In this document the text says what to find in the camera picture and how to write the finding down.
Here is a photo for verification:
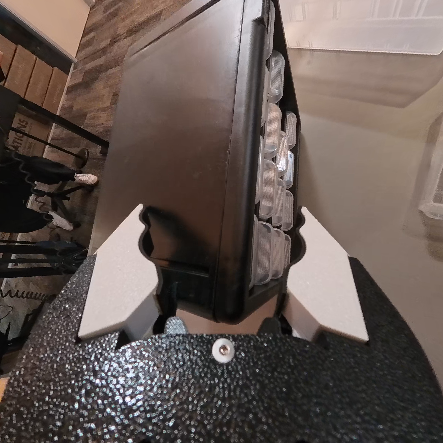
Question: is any brown desk with black legs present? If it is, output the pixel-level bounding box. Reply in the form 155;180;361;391
0;85;111;167

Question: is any clear plastic storage bin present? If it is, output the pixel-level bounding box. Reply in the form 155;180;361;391
281;0;443;56

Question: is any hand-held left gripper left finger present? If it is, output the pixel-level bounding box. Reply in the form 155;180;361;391
77;204;164;342

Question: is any small clear plastic drawer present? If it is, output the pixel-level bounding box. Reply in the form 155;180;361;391
418;114;443;222

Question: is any black drawer cabinet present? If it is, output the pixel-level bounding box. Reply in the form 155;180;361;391
88;0;305;324

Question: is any cardboard box stack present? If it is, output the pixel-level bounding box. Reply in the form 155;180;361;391
0;35;70;163

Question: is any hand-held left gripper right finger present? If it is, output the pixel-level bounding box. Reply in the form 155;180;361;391
278;206;368;344

